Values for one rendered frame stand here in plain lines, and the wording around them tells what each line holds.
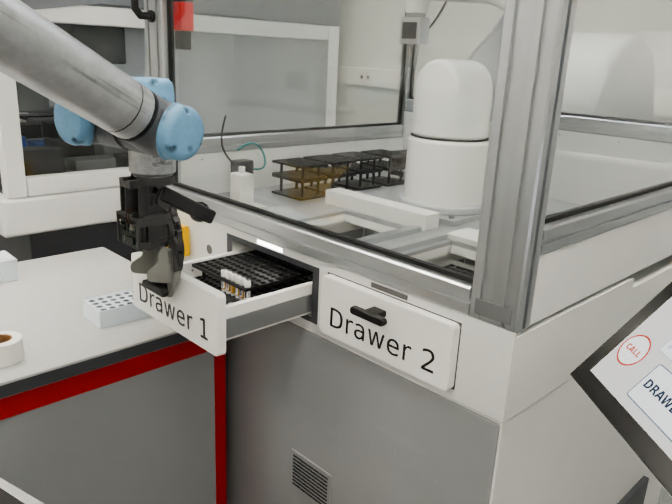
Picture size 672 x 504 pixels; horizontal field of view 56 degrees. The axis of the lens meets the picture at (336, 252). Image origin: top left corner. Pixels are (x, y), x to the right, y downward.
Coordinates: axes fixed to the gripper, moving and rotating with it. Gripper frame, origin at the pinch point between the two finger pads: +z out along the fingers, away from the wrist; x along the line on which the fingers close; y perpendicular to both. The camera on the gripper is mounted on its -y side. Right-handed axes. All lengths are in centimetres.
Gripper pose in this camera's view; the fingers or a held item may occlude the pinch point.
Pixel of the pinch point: (168, 285)
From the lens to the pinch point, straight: 115.9
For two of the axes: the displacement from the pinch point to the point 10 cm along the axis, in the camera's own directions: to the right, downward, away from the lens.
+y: -7.2, 1.7, -6.8
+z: -0.5, 9.5, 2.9
